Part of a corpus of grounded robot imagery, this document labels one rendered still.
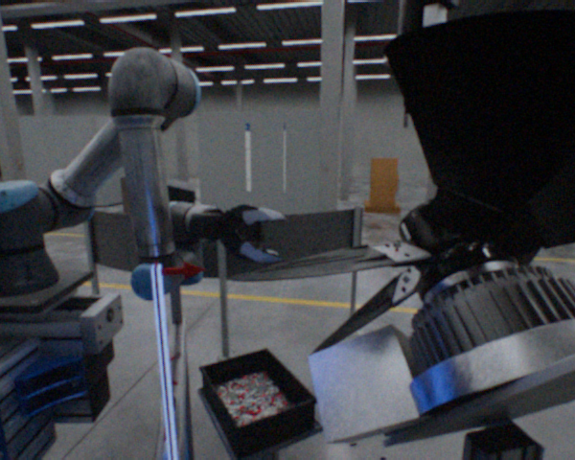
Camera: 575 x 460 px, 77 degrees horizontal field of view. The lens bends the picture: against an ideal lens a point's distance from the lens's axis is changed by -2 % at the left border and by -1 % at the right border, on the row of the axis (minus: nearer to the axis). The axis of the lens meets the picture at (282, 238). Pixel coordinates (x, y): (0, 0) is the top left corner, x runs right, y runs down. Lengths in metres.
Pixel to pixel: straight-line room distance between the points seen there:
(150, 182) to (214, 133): 6.24
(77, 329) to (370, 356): 0.62
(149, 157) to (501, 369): 0.63
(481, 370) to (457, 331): 0.07
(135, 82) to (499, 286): 0.65
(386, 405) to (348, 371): 0.07
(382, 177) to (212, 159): 3.82
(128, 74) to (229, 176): 6.16
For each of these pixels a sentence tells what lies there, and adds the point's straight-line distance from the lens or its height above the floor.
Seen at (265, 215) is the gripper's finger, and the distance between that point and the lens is 0.66.
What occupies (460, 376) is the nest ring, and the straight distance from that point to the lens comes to 0.46.
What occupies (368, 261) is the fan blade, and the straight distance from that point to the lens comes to 0.52.
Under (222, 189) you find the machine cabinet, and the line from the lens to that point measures 6.93.
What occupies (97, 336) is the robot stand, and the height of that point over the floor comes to 0.94.
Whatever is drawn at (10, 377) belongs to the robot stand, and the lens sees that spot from 0.91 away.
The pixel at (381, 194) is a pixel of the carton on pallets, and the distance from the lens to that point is 8.57.
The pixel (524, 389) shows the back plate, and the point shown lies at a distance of 0.45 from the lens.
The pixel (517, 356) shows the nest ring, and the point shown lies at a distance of 0.45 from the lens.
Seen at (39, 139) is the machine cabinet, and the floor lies 1.69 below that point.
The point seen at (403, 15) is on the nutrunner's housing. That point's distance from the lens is 0.58.
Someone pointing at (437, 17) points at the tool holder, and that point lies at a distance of 0.56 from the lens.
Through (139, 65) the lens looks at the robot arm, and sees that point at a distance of 0.76.
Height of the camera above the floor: 1.33
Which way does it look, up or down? 13 degrees down
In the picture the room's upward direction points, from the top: straight up
